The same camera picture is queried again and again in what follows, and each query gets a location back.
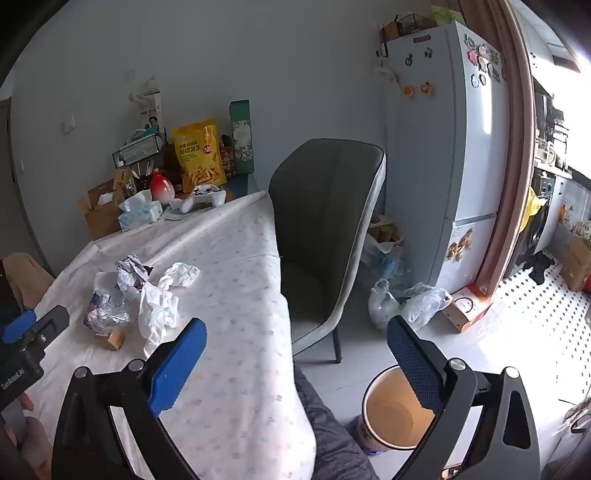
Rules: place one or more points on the grey upholstered chair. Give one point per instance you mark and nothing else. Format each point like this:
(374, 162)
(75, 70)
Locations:
(323, 230)

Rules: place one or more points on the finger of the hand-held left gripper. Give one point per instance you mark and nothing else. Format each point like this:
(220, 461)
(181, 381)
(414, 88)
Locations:
(51, 318)
(18, 323)

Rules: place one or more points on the cardboard box on fridge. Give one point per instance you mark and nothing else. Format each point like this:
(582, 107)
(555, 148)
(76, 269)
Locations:
(390, 30)

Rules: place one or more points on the printed paper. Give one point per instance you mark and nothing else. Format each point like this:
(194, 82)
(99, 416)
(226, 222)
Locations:
(131, 272)

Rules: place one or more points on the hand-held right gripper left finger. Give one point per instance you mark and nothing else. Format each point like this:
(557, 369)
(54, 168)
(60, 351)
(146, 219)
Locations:
(178, 364)

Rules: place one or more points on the open brown cardboard box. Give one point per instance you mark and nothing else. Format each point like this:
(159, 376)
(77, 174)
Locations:
(99, 214)

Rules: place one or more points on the small white paper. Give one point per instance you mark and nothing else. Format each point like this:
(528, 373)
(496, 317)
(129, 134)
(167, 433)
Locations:
(178, 274)

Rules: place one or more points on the large brown cardboard box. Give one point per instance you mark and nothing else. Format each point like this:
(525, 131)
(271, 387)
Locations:
(577, 263)

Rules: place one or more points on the white refrigerator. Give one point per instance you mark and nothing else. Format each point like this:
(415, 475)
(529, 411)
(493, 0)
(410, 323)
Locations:
(457, 161)

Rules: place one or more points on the orange and white cardboard box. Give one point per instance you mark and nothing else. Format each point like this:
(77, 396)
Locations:
(466, 307)

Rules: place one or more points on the white dotted tablecloth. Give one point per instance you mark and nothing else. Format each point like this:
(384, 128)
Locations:
(221, 295)

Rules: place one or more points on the blue tissue pack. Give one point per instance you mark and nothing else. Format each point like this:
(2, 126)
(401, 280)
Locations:
(138, 210)

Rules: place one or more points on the orange round fridge magnet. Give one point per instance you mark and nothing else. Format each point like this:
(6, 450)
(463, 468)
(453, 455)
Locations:
(407, 90)

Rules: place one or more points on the small cardboard box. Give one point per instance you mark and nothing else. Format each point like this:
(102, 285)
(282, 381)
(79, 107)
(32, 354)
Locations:
(113, 339)

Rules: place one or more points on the tan cloth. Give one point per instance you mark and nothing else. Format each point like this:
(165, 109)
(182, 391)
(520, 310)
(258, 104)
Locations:
(27, 277)

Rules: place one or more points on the cluster of fridge magnets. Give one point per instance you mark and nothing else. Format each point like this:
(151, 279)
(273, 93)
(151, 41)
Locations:
(485, 62)

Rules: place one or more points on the white tissue box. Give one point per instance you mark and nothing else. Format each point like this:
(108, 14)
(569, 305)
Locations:
(152, 110)

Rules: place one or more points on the brown figure fridge magnets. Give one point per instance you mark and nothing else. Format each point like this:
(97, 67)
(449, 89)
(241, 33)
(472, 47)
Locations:
(459, 247)

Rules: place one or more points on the tall green box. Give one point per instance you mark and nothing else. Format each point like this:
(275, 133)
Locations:
(241, 138)

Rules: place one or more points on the small brown snack packet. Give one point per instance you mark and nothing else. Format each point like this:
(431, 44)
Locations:
(226, 159)

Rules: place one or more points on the red and white vase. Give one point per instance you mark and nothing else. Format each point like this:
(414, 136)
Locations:
(161, 187)

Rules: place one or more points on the yellow snack bag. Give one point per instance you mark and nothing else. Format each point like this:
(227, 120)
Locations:
(201, 157)

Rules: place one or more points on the person's left hand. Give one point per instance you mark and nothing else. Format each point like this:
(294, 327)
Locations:
(38, 443)

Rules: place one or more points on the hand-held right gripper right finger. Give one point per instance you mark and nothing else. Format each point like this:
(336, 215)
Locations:
(413, 364)

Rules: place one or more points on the black cloth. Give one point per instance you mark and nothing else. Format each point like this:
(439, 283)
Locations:
(538, 265)

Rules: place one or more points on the person's grey trouser leg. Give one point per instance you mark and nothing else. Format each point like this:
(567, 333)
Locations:
(328, 429)

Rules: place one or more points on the white round waste bin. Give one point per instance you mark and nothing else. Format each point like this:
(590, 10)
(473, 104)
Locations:
(397, 415)

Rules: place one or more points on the pack of water bottles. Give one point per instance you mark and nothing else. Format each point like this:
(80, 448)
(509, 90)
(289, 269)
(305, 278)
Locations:
(385, 268)

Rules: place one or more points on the large white tissue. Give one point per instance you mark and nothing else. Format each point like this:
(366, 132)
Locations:
(157, 314)

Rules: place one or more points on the white game controller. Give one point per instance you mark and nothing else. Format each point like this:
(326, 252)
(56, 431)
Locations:
(203, 196)

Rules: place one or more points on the kitchen shelf with utensils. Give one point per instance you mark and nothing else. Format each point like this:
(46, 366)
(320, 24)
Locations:
(549, 134)

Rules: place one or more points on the silver plastic wrapper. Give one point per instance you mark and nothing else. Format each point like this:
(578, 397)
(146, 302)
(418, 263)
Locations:
(104, 309)

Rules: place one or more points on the white bag with jars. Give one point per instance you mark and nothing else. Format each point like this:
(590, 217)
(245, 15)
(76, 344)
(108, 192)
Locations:
(383, 235)

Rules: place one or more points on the yellow cloth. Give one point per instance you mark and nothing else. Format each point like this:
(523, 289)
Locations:
(531, 207)

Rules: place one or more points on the clear plastic bag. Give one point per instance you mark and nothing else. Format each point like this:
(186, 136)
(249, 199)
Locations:
(406, 304)

